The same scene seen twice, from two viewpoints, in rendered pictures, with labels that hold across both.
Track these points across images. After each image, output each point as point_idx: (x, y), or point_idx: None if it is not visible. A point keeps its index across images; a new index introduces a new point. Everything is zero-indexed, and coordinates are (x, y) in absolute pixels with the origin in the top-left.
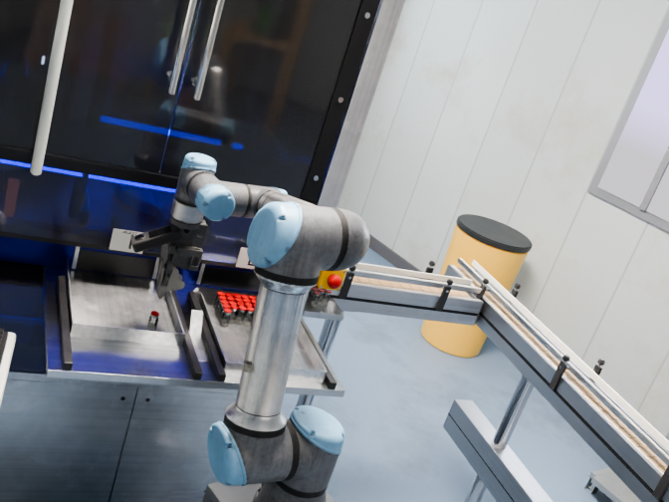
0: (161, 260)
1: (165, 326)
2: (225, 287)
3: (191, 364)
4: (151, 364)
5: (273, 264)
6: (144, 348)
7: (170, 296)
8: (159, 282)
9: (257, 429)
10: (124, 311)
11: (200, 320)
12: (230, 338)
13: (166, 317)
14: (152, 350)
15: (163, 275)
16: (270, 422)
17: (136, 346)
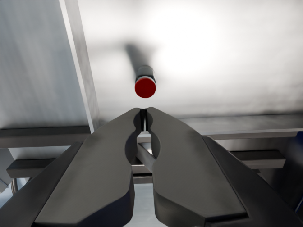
0: (209, 216)
1: (163, 104)
2: (302, 203)
3: (19, 134)
4: (10, 63)
5: None
6: (66, 54)
7: (255, 128)
8: (117, 135)
9: None
10: (217, 18)
11: (151, 170)
12: (147, 190)
13: (199, 109)
14: (65, 70)
15: (48, 186)
16: None
17: (67, 36)
